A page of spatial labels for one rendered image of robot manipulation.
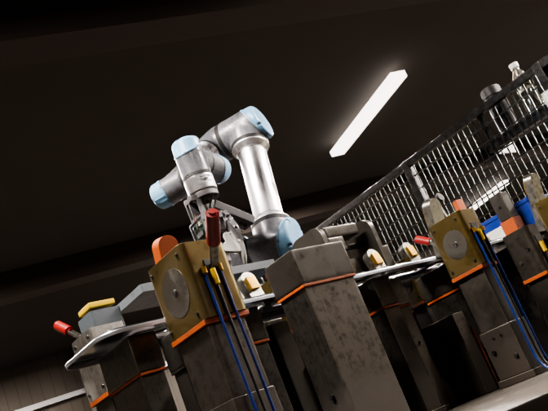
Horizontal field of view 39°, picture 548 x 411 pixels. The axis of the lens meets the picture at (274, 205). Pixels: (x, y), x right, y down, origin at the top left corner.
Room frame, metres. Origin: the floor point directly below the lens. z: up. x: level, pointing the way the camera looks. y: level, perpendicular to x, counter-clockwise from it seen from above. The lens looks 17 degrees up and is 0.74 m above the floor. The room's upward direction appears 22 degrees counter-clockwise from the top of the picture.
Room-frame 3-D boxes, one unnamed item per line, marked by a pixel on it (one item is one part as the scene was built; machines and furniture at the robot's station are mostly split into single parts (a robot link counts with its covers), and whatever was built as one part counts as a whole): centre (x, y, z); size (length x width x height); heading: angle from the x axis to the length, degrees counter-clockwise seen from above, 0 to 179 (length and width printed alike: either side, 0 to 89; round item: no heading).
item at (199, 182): (1.82, 0.15, 1.40); 0.08 x 0.08 x 0.05
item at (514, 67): (2.48, -0.92, 1.53); 0.07 x 0.07 x 0.20
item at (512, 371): (1.56, -0.33, 0.87); 0.12 x 0.07 x 0.35; 42
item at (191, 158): (1.82, 0.15, 1.48); 0.09 x 0.08 x 0.11; 160
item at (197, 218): (1.81, 0.16, 1.32); 0.09 x 0.08 x 0.12; 126
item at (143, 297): (1.76, 0.23, 1.16); 0.37 x 0.14 x 0.02; 132
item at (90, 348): (1.64, -0.15, 1.00); 1.38 x 0.22 x 0.02; 132
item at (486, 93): (2.57, -0.84, 1.52); 0.07 x 0.07 x 0.18
